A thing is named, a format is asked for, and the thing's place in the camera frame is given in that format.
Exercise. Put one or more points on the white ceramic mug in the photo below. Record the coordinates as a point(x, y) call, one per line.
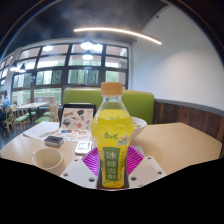
point(48, 160)

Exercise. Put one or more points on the black framed sticker board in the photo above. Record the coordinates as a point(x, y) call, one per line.
point(77, 118)

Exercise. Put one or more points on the wooden dining table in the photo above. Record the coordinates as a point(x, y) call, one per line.
point(31, 105)

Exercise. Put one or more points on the green upholstered bench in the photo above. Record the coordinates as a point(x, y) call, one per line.
point(140, 103)

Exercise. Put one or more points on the white paper sheet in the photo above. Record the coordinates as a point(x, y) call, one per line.
point(40, 130)

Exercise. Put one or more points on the curved ceiling light bar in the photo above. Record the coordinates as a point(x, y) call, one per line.
point(116, 31)

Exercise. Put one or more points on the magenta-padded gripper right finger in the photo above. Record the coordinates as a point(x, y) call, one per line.
point(146, 170)

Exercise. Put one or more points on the yellow drink bottle orange cap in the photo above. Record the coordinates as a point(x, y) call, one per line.
point(111, 140)

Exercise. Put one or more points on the person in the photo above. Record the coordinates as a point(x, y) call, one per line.
point(5, 101)

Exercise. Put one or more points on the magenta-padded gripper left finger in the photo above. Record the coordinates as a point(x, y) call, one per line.
point(80, 171)

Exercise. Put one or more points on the white ceramic bowl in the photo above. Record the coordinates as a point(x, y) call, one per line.
point(139, 126)

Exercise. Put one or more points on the wooden green-seat chairs group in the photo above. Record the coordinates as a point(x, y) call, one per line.
point(20, 118)

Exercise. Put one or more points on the printed sticker sheet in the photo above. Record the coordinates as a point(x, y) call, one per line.
point(71, 134)

